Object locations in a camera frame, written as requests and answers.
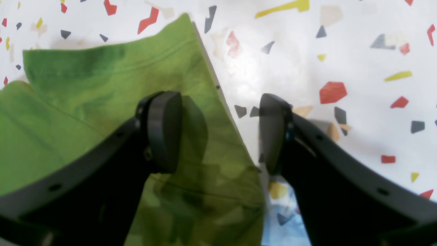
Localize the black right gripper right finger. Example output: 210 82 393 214
259 93 437 246

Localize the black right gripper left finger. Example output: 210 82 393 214
0 91 183 246

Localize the green t-shirt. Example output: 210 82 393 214
0 14 264 246

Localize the terrazzo patterned tablecloth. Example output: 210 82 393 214
0 0 437 246

